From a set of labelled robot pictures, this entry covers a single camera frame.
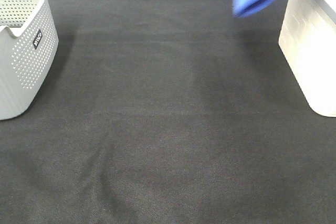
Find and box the black fabric table cover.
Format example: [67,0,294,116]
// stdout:
[1,0,335,223]

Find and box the grey perforated plastic basket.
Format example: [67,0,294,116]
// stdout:
[1,0,59,120]

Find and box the white plastic basket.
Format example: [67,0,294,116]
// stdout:
[278,0,335,117]

